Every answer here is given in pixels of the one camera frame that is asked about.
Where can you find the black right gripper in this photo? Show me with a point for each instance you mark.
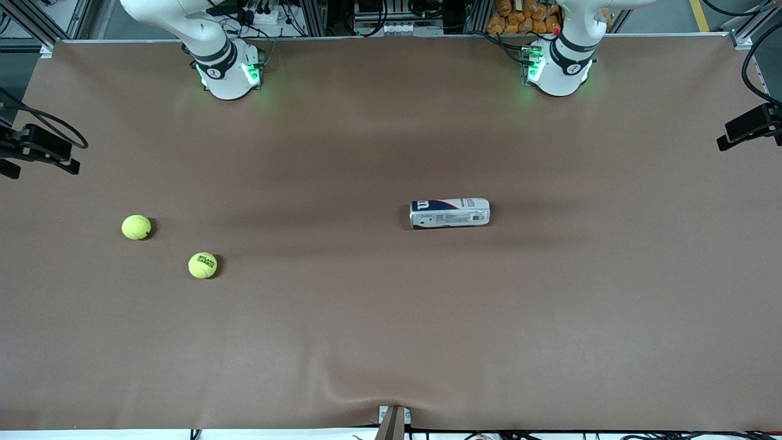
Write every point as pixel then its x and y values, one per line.
pixel 27 144

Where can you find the plain yellow tennis ball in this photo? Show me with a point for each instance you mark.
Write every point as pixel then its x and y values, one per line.
pixel 135 227

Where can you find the yellow tennis ball black print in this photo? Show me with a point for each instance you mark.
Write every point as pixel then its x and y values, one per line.
pixel 201 266

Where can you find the white blue tennis ball can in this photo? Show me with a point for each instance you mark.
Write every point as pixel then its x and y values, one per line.
pixel 449 214

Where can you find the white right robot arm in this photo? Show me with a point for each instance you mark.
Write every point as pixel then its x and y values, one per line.
pixel 223 79

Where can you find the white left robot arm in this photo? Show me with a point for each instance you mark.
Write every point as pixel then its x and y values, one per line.
pixel 559 76

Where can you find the orange packaged snacks pile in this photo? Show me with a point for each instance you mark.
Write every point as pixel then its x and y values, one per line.
pixel 519 18

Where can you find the white power strip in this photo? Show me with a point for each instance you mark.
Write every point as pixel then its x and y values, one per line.
pixel 269 19

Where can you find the white connector block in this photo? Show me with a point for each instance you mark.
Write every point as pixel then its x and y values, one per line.
pixel 397 28

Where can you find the brown table mat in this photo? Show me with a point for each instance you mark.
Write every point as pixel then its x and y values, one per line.
pixel 391 318

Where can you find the aluminium frame corner profile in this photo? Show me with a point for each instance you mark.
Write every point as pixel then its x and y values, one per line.
pixel 30 27
pixel 754 21

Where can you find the aluminium frame upright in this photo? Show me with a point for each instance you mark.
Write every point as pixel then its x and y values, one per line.
pixel 314 18
pixel 476 18

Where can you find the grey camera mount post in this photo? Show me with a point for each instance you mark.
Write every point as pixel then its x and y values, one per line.
pixel 394 428

